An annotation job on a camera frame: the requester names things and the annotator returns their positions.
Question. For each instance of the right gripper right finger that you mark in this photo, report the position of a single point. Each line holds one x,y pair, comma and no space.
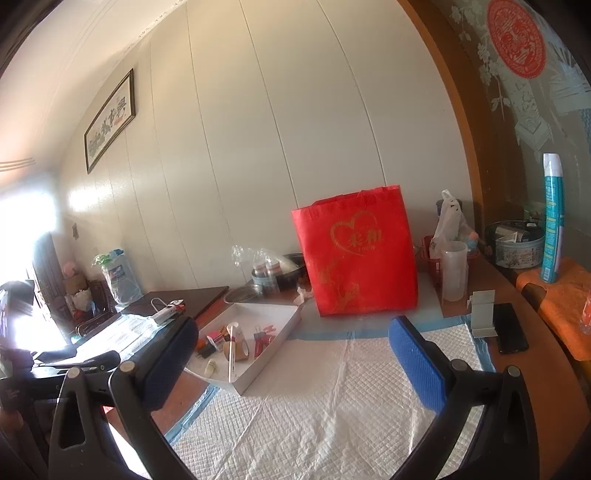
444,386

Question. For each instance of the white plastic bag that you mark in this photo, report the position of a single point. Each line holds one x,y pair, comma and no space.
452,226

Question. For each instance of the black smartphone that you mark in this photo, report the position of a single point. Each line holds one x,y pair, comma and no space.
511,338

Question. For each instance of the small white tube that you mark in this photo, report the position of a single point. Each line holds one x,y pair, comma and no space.
210,369

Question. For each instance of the white marker pen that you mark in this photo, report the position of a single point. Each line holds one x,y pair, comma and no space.
231,352

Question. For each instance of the white power strip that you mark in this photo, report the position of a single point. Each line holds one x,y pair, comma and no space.
164,312

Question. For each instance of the water jug in bag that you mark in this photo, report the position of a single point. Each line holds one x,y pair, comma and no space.
119,276

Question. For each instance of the red cylindrical container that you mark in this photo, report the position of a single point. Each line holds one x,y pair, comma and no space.
262,340

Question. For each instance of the round tin with items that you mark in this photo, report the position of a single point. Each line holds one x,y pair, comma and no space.
515,244

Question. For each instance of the left white orange bottle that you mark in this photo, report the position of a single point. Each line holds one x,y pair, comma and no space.
259,272

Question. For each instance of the clear plastic wrap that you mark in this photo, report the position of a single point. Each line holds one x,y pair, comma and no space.
248,257

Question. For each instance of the orange cloth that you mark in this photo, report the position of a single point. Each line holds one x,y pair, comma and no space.
566,305

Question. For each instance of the framed calligraphy picture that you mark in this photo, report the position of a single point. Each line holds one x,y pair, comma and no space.
114,115

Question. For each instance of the black charger adapter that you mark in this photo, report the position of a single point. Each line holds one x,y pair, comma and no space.
206,351

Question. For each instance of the white cardboard tray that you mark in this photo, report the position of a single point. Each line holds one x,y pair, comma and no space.
275,319

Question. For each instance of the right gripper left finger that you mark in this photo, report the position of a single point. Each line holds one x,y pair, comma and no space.
142,384

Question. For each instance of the right white orange bottle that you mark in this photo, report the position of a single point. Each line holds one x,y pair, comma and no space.
273,269

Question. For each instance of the red round paper cutout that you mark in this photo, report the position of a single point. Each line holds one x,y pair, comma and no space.
516,38

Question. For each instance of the red white small box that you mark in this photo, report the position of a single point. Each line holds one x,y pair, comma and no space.
216,339

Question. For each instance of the clear plastic measuring cup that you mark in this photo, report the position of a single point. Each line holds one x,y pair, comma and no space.
454,264

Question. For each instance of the red basket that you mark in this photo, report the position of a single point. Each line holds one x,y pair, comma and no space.
434,266

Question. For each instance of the white phone stand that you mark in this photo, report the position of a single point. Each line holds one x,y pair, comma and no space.
481,305

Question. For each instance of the white quilted pad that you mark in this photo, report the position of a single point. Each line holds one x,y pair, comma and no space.
329,405

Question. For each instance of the red fabric bag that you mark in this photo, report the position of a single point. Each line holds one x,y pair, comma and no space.
359,252

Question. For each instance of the white orange bottle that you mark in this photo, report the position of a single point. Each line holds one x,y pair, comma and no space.
259,272
273,269

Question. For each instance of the dark side table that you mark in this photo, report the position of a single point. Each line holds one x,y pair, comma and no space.
129,330

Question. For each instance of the metal bowl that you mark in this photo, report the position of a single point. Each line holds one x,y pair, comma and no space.
245,293

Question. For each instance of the round decorated tin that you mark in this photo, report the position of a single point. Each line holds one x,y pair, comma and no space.
286,281

